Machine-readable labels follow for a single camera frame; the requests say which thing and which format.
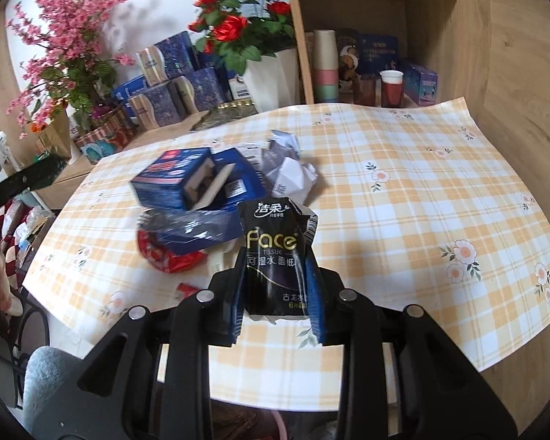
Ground grey printed paper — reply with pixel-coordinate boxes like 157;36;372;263
236;129;302;179

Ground blue cartoon print box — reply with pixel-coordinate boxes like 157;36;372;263
337;27;400;93

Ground blue plastic wrapper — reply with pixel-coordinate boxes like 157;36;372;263
140;208;241;257

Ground grey fuzzy clothing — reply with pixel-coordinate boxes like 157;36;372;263
23;346;90;429

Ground flat blue and white box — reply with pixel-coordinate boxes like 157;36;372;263
111;74;147;107

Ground white paper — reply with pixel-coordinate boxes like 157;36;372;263
272;158;319;205

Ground small blue box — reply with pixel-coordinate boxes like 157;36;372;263
401;61;439;106

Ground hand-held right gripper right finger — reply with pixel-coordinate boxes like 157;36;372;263
302;257;518;440

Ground dark brown cup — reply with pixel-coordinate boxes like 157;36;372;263
353;74;378;106

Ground kraft paper bag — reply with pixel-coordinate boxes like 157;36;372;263
37;103;73;160

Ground pink blossom artificial plant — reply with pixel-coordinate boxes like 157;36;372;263
4;0;136;140

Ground red paper cup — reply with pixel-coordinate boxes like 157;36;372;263
379;70;404;108

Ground checked floral tablecloth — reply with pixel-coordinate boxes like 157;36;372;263
22;96;550;411

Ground gold and blue patterned box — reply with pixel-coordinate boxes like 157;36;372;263
174;68;225;114
129;83;186;130
136;31;201;88

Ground blue carton box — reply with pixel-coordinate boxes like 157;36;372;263
129;147;267;214

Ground wooden shelf unit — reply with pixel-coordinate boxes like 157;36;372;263
282;0;493;107

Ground white faceted vase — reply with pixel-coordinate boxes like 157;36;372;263
245;48;301;113

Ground printed plastic bag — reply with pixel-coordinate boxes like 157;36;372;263
0;197;56;280

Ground blue and white milk box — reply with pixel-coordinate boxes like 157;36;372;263
227;71;253;102

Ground ornate gold tray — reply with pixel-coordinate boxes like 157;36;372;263
191;100;259;133

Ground red rose artificial plant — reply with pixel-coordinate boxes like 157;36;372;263
187;0;296;74

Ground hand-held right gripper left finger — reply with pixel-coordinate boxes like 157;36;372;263
25;270;248;440

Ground red foil wrapper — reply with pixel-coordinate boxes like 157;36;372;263
136;229;207;273

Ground brown waste bin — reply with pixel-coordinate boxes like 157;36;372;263
211;399;344;440

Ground black tissue packet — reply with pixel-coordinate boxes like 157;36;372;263
237;199;319;319

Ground corrugated painted planter box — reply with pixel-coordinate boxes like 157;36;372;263
73;109;138;165

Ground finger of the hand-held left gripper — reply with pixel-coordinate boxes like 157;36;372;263
0;155;69;225

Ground stack of pastel paper cups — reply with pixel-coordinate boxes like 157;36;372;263
312;29;341;104

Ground red white small tube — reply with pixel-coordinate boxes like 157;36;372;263
176;283;203;302

